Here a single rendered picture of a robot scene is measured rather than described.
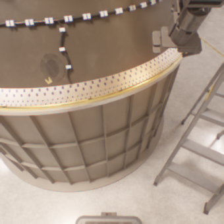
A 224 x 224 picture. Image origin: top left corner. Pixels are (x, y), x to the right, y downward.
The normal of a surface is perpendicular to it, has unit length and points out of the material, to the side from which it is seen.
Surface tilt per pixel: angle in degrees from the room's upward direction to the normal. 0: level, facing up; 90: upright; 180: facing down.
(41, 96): 43
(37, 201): 0
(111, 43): 62
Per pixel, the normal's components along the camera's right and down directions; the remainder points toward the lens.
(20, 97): 0.00, 0.02
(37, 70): 0.07, 0.34
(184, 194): -0.01, -0.67
